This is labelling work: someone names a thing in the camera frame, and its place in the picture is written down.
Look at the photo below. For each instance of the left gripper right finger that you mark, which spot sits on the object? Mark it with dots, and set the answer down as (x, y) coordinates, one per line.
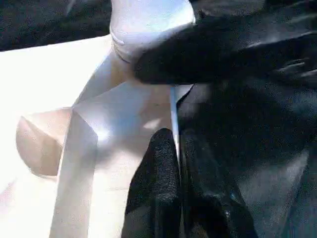
(210, 198)

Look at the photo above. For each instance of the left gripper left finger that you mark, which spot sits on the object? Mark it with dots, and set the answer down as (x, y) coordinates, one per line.
(158, 186)

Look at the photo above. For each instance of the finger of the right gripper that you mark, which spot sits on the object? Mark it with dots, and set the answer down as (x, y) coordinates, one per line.
(198, 57)

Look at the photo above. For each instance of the white plastic table leg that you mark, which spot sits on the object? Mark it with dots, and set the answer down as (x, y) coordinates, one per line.
(148, 24)

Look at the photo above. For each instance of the black work mat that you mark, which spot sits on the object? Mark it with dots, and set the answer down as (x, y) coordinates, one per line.
(260, 148)

